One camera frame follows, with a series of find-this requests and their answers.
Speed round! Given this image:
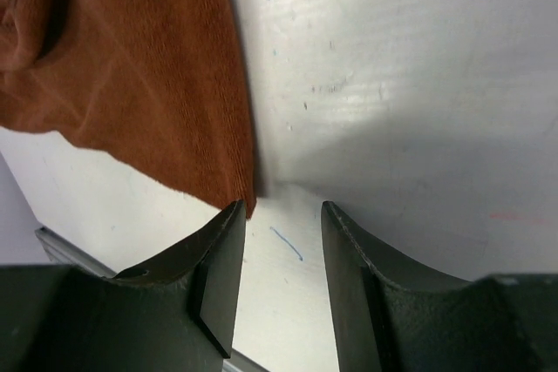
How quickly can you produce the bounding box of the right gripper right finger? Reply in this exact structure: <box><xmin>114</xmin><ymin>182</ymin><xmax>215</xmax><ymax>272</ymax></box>
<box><xmin>321</xmin><ymin>201</ymin><xmax>557</xmax><ymax>371</ymax></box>

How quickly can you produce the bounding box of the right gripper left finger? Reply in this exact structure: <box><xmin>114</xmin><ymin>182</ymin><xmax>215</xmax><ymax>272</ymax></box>
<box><xmin>1</xmin><ymin>201</ymin><xmax>245</xmax><ymax>371</ymax></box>

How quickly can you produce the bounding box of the brown towel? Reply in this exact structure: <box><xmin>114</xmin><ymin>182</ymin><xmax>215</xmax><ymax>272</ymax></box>
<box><xmin>1</xmin><ymin>0</ymin><xmax>256</xmax><ymax>213</ymax></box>

